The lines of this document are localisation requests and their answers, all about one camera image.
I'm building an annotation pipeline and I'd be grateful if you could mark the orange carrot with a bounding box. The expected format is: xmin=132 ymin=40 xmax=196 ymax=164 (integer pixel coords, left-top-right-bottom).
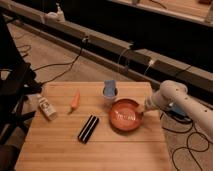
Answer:
xmin=69 ymin=91 xmax=80 ymax=114

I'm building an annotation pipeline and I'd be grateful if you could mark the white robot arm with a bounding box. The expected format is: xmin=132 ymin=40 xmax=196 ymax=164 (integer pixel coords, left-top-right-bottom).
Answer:
xmin=136 ymin=80 xmax=213 ymax=140

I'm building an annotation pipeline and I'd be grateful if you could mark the blue power box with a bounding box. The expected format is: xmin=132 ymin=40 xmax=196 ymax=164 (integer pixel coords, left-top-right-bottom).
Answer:
xmin=171 ymin=104 xmax=187 ymax=117

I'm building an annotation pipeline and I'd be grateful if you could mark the grey metal rail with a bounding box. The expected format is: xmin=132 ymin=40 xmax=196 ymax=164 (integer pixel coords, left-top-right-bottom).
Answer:
xmin=0 ymin=0 xmax=213 ymax=116

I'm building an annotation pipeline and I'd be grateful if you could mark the black rectangular case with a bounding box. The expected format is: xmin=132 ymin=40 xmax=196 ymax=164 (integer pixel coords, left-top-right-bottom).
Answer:
xmin=78 ymin=115 xmax=99 ymax=144

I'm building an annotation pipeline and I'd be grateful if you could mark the blue sponge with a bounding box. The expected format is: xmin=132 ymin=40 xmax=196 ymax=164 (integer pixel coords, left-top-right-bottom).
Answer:
xmin=103 ymin=80 xmax=116 ymax=96

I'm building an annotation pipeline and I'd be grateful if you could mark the white cable on rail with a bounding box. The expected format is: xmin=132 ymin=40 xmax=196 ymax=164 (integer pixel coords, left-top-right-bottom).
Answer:
xmin=116 ymin=47 xmax=156 ymax=76

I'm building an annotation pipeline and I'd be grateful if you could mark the white plastic bottle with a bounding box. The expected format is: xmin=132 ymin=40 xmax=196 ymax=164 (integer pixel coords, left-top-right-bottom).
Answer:
xmin=37 ymin=94 xmax=57 ymax=121

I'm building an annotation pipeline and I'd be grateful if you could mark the white device on rail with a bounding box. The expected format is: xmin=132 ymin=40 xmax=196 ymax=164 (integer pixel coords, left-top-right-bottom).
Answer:
xmin=45 ymin=4 xmax=65 ymax=22

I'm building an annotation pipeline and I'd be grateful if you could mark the orange ceramic bowl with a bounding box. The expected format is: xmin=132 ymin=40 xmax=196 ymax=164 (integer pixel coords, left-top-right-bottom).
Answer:
xmin=109 ymin=99 xmax=142 ymax=131

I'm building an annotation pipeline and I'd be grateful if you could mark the white paper cup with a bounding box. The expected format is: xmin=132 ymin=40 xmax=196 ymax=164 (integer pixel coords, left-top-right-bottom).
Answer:
xmin=103 ymin=88 xmax=118 ymax=106

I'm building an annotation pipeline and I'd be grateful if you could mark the black cable from rail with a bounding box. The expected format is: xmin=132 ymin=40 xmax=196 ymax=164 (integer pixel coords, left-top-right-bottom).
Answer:
xmin=32 ymin=37 xmax=89 ymax=84

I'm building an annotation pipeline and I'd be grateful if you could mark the black tripod stand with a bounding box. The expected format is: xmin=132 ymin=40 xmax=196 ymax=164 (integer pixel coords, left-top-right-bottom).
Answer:
xmin=0 ymin=12 xmax=42 ymax=171

